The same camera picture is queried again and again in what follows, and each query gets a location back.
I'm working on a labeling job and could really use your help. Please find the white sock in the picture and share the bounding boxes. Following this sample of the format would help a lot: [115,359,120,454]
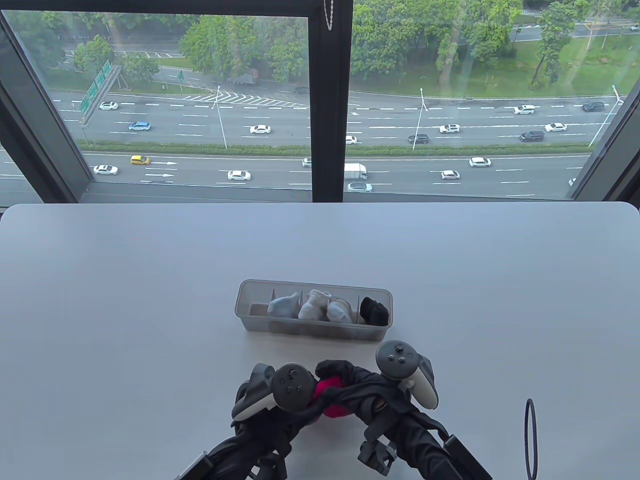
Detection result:
[298,288,333,321]

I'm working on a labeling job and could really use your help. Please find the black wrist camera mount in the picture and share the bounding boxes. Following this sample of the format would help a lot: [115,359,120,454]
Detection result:
[251,451,289,480]
[357,439,399,476]

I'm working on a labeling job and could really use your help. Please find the black window frame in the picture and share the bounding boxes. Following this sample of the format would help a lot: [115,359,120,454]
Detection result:
[0,0,640,203]

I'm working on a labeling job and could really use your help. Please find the black sock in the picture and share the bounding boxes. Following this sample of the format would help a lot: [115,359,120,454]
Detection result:
[360,296,391,326]

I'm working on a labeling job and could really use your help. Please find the grey sock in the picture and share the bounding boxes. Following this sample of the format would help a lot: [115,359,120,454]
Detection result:
[327,297,354,324]

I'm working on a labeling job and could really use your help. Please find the grey hand controller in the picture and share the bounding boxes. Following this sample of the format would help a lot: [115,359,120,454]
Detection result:
[375,340,440,411]
[231,362,319,423]

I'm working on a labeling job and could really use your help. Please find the red sock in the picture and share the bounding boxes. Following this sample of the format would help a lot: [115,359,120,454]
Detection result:
[309,377,352,419]

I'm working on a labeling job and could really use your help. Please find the green road sign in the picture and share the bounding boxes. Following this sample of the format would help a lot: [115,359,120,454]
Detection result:
[79,59,123,126]

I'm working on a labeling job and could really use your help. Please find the grey divided storage box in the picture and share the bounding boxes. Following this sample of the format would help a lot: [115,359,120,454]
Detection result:
[235,278,394,344]

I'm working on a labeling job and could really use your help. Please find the black labelled wrist box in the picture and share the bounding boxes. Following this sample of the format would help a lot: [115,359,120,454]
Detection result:
[175,451,212,480]
[442,434,494,480]

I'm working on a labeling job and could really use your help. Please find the person's left hand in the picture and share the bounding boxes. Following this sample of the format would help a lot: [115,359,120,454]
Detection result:
[231,384,351,454]

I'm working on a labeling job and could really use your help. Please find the white street lamp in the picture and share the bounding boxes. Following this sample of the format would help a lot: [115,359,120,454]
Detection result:
[412,88,429,151]
[588,85,626,148]
[211,86,229,150]

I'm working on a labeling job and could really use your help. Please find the person's right forearm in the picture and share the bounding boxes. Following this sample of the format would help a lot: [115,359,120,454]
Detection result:
[369,415,481,480]

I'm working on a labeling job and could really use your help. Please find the person's right hand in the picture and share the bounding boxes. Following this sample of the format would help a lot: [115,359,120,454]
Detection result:
[314,358,452,442]

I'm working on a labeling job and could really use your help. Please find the light blue sock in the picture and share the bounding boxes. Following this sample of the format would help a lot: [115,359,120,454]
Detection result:
[267,292,303,319]

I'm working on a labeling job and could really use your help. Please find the dark braided cable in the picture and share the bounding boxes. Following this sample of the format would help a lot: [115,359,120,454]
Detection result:
[523,398,540,480]

